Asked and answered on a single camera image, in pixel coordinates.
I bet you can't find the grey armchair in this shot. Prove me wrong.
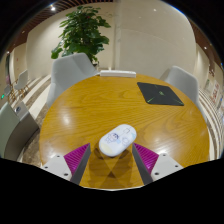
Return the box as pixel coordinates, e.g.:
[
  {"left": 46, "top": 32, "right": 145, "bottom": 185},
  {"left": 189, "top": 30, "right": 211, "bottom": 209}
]
[{"left": 0, "top": 100, "right": 40, "bottom": 162}]

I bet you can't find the black green-lined mouse pad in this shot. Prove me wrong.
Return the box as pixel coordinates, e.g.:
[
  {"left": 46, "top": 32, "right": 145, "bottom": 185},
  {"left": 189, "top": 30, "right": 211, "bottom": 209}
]
[{"left": 136, "top": 81, "right": 185, "bottom": 107}]

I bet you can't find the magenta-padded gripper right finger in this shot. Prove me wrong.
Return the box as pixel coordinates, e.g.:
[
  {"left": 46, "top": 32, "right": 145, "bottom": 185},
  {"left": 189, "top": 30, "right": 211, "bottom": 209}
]
[{"left": 131, "top": 142, "right": 184, "bottom": 186}]

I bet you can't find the small pale chair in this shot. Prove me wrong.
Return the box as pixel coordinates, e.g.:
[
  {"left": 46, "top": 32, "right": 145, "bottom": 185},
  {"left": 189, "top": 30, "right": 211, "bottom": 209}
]
[{"left": 13, "top": 69, "right": 30, "bottom": 98}]

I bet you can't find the large green potted plant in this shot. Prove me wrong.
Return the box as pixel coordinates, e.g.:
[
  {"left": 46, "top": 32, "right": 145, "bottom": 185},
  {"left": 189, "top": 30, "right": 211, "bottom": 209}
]
[{"left": 50, "top": 5, "right": 112, "bottom": 66}]

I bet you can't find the white power strip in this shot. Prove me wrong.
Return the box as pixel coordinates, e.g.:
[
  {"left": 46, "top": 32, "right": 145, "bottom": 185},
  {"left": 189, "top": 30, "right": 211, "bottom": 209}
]
[{"left": 99, "top": 69, "right": 137, "bottom": 79}]

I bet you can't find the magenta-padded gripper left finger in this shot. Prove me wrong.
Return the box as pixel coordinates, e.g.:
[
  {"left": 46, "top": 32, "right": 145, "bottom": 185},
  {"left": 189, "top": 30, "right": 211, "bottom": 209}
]
[{"left": 41, "top": 142, "right": 92, "bottom": 186}]

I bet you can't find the grey shell chair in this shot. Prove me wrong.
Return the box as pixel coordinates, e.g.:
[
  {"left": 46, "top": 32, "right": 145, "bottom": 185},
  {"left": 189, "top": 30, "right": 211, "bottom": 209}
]
[
  {"left": 45, "top": 52, "right": 100, "bottom": 109},
  {"left": 159, "top": 65, "right": 206, "bottom": 118}
]

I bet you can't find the white cartoon-print computer mouse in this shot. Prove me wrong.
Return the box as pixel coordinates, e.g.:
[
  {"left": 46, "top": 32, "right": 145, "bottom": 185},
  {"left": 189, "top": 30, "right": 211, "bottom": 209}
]
[{"left": 98, "top": 123, "right": 138, "bottom": 158}]

